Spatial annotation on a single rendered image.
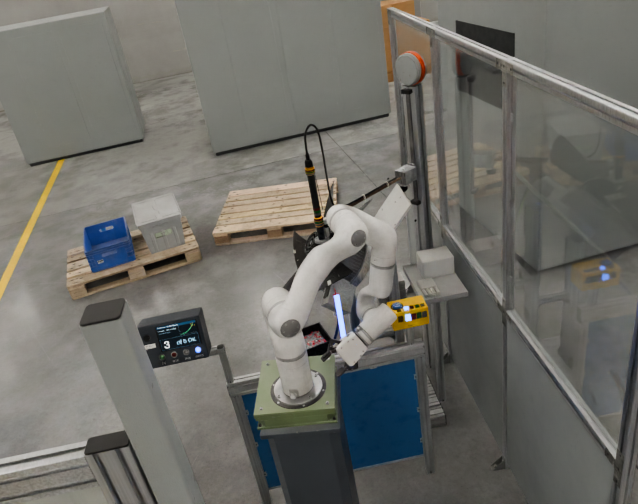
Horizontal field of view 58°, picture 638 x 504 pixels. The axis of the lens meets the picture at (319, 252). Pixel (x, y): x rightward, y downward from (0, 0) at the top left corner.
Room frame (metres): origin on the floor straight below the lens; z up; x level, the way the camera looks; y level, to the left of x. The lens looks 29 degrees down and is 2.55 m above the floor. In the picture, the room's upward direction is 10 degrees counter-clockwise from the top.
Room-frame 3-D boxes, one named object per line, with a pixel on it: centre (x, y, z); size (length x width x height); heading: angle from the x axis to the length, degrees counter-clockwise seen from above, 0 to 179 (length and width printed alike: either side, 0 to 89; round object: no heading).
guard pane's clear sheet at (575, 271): (2.43, -0.74, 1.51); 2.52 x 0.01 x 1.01; 3
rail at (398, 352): (2.04, 0.06, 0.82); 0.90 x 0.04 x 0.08; 93
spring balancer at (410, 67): (2.84, -0.59, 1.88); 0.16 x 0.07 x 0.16; 38
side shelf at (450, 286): (2.54, -0.57, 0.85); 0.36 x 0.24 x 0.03; 3
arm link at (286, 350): (1.76, 0.18, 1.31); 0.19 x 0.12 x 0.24; 14
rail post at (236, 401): (2.02, 0.49, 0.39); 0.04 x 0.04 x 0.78; 3
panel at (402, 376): (2.04, 0.06, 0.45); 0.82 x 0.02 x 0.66; 93
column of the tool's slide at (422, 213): (2.84, -0.59, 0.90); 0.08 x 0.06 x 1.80; 38
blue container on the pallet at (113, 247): (5.00, 1.94, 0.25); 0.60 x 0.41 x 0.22; 16
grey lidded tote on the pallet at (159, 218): (5.14, 1.45, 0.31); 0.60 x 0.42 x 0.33; 16
